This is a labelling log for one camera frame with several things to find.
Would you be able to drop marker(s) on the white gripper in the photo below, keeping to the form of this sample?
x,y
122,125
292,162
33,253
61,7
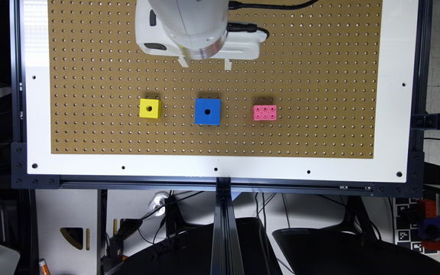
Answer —
x,y
195,30

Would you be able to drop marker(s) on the blue block on shelf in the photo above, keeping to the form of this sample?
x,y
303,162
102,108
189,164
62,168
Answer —
x,y
429,228

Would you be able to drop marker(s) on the black aluminium table frame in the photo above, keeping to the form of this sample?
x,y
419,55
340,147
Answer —
x,y
397,170

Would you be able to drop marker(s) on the white cabinet panel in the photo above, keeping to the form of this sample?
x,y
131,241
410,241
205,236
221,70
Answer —
x,y
68,230

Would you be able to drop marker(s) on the yellow cube with hole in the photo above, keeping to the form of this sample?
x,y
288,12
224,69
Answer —
x,y
150,108

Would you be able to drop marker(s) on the blue cube with hole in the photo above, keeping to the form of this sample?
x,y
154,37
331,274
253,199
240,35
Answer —
x,y
207,111

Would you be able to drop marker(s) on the brown perforated pegboard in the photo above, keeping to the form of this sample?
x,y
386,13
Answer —
x,y
312,92

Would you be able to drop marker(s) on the pink studded block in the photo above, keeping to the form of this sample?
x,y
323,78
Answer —
x,y
264,112

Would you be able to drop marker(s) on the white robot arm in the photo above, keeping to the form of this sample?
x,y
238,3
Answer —
x,y
195,30

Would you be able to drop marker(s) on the black office chair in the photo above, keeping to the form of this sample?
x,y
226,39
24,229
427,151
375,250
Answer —
x,y
320,252

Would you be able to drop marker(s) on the red block on shelf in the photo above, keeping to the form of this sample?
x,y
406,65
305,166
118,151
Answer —
x,y
428,208

